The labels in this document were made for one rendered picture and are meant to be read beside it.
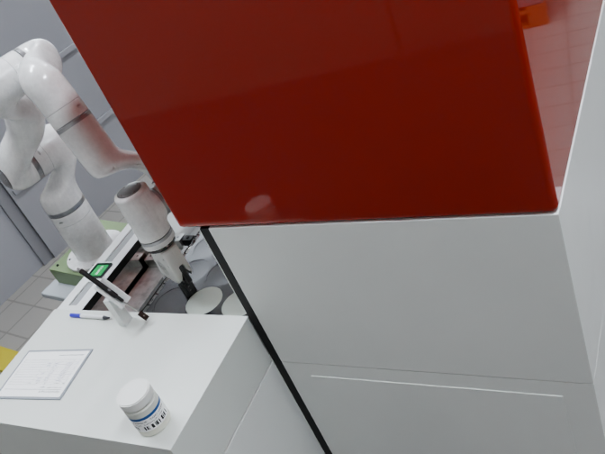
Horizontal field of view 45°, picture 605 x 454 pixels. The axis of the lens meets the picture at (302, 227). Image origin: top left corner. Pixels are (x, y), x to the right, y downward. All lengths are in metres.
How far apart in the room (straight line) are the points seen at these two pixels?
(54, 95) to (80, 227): 0.65
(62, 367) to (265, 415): 0.49
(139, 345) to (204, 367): 0.22
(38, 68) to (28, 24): 2.74
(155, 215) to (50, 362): 0.43
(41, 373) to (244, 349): 0.51
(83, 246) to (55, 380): 0.61
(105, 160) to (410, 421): 0.90
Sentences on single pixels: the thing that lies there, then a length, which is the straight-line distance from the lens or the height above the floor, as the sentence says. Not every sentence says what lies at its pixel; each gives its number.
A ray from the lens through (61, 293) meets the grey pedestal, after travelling 2.40.
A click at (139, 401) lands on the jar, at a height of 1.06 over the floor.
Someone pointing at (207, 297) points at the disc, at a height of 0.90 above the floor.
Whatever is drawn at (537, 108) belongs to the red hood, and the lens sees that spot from 1.08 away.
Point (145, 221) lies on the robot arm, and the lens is 1.73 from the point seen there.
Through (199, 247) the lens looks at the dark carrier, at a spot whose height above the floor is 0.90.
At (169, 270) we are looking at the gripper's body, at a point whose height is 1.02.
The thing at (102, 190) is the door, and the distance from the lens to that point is 4.68.
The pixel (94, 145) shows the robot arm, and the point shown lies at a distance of 1.71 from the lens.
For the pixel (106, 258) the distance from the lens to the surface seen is 2.12.
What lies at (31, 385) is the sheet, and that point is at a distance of 1.84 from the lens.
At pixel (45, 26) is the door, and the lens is 4.52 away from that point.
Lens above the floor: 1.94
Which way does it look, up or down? 33 degrees down
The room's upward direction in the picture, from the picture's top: 25 degrees counter-clockwise
